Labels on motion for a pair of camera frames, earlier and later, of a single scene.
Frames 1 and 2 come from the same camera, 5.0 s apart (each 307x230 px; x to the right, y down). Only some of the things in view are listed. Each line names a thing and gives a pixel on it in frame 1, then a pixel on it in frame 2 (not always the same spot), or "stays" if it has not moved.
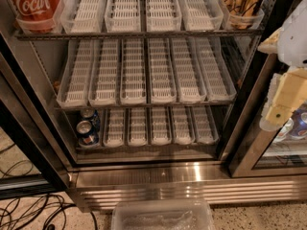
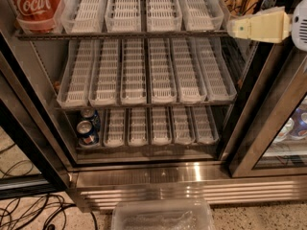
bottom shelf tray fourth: (182, 130) stays
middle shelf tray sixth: (219, 80) stays
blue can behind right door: (299, 118) stays
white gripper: (294, 43) -> (299, 24)
